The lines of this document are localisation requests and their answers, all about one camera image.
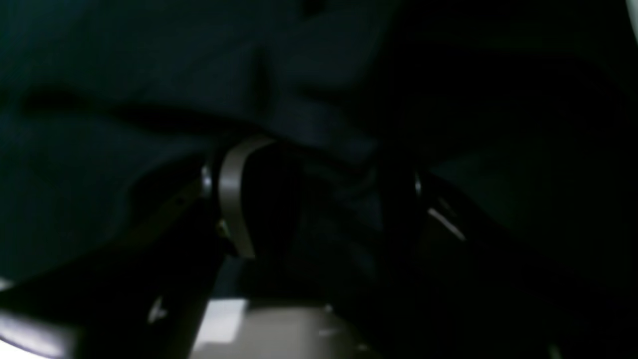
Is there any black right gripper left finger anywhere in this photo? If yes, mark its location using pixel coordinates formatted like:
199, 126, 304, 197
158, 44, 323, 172
1, 135, 275, 359

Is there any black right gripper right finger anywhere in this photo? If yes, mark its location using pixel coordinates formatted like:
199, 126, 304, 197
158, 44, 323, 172
379, 152, 637, 359

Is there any black T-shirt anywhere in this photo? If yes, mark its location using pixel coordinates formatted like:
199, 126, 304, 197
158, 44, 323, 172
1, 0, 637, 292

